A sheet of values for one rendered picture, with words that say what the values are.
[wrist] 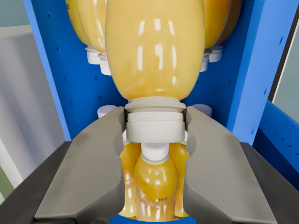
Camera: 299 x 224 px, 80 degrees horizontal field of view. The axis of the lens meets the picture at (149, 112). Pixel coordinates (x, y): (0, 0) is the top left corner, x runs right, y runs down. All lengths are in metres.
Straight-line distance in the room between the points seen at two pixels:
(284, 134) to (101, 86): 0.75
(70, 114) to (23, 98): 0.10
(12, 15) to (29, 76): 1.27
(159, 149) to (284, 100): 1.63
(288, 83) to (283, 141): 0.93
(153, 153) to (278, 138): 0.71
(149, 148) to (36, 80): 0.27
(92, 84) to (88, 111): 0.05
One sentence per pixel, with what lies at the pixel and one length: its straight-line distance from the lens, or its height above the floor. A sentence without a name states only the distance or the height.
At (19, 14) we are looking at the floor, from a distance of 1.63.
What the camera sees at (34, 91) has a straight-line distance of 0.41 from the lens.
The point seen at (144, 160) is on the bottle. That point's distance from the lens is 0.26.
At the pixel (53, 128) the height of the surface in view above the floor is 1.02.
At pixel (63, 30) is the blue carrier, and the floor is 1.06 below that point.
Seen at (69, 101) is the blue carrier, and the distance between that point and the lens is 0.31.
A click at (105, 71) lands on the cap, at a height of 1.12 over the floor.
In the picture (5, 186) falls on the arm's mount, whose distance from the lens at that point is 0.38.
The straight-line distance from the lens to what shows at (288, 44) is 1.46.
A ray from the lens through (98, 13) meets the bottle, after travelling 0.21.
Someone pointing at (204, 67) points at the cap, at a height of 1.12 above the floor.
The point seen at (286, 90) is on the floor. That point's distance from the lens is 1.78.
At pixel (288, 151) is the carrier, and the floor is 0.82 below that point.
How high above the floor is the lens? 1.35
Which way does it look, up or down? 61 degrees down
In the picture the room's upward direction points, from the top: 176 degrees counter-clockwise
